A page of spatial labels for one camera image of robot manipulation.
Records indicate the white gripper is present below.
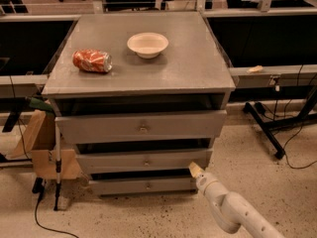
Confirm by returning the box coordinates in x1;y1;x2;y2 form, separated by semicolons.
188;162;228;199

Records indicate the grey drawer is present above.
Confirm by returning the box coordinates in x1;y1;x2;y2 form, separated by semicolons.
76;139;212;174
89;169;196;195
55;110;227;144

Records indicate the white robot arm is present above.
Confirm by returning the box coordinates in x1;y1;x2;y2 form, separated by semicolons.
188;162;285;238

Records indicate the grey top drawer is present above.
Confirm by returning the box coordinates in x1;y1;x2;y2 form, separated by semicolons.
55;110;227;144

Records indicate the grey bottom drawer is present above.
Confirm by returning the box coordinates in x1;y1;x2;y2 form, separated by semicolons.
89;169;196;195

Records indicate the grey wooden drawer cabinet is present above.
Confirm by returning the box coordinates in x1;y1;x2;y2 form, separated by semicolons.
41;11;237;196

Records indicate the small yellow foam scrap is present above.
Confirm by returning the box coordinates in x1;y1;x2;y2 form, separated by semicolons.
247;65;264;73

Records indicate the black desk leg stand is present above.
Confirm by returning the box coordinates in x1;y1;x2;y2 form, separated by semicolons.
243;86;317;160

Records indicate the white paper bowl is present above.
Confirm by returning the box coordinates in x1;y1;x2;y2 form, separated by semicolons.
127;33;169;59

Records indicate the silver black tripod leg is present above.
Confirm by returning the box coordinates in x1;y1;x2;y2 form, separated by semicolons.
53;125;61;211

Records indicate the crushed orange soda can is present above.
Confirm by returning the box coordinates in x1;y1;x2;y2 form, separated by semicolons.
72;49;112;73

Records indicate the brown cardboard box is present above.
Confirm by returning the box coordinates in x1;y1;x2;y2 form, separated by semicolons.
11;110;81;179

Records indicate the black floor cable right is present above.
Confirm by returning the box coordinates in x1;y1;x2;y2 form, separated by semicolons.
281;72;317;171

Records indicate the black floor cable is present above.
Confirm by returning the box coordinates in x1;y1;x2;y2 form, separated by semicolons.
281;72;317;171
34;181;80;238

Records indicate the black floor cable left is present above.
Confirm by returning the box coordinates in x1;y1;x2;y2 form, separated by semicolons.
34;181;80;238

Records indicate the green handled tool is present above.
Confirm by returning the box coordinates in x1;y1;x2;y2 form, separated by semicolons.
26;97;54;114

